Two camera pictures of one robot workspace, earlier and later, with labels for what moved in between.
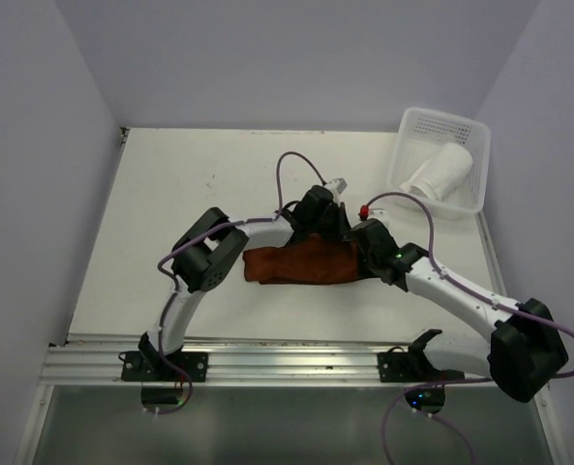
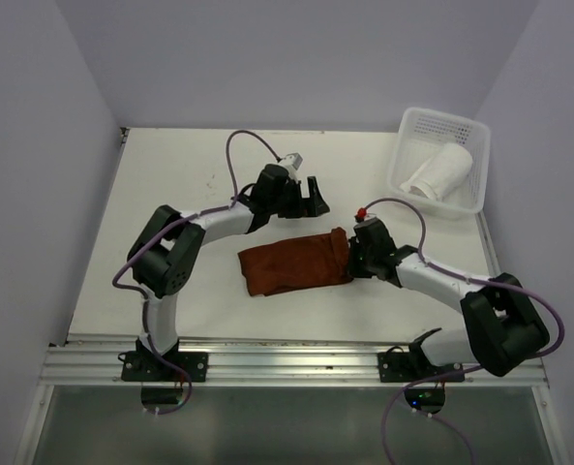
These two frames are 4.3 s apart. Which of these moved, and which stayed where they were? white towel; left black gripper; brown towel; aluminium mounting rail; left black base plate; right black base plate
Moved: left black gripper; brown towel
Stayed: white towel; aluminium mounting rail; right black base plate; left black base plate
